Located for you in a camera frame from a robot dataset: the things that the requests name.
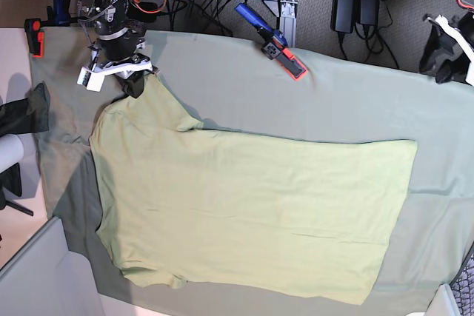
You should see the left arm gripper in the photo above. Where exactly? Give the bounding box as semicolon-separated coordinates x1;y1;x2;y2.
418;14;473;84

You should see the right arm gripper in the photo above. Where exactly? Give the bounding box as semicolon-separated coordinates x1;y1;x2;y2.
88;36;153;98

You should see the light green T-shirt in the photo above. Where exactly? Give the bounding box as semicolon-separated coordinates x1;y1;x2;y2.
90;75;418;305

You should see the robot arm at left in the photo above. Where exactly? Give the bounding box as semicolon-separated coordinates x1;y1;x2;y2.
418;13;473;86

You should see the robot arm at right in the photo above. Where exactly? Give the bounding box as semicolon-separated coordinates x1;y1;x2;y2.
77;0;156;98

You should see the grey-green table cloth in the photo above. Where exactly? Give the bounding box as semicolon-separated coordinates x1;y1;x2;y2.
30;27;473;315

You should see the dark cloth hanging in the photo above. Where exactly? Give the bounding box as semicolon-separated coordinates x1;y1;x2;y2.
0;83;50;136

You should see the black power brick pair left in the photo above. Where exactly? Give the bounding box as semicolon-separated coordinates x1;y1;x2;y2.
330;0;354;33

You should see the white cylinder roll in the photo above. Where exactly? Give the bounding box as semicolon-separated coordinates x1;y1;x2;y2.
0;134;24;173

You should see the blue orange bar clamp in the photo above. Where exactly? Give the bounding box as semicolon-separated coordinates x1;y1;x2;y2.
235;3;307;81

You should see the grey white bin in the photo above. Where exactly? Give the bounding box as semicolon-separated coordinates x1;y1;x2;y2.
1;218;104;315

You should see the patterned chair corner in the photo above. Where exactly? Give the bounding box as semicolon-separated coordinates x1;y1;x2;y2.
450;246;474;316

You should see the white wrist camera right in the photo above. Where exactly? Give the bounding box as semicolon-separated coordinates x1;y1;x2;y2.
77;67;105;92

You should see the aluminium frame post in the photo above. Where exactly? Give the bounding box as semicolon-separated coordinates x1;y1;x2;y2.
278;0;300;47

